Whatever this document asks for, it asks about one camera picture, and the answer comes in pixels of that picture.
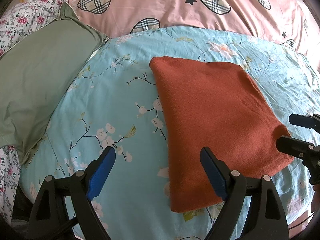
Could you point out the rust orange knit sweater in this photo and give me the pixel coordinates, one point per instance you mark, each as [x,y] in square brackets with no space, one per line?
[215,105]

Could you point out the pink plaid-heart duvet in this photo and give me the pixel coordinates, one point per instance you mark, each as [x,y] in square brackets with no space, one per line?
[286,22]

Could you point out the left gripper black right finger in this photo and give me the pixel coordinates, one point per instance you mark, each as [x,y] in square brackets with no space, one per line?
[266,217]

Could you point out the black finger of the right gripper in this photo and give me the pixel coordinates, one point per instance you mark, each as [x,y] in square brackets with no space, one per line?
[303,150]
[307,121]

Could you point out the sage green pillow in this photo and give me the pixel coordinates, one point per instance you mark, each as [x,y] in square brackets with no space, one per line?
[35,74]

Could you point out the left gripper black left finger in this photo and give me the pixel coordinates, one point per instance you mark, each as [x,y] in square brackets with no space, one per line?
[64,203]

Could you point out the white pink floral bedsheet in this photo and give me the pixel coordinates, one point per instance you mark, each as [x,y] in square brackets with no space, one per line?
[25,18]

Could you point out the light blue floral quilt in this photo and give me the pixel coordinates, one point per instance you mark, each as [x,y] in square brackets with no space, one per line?
[114,102]

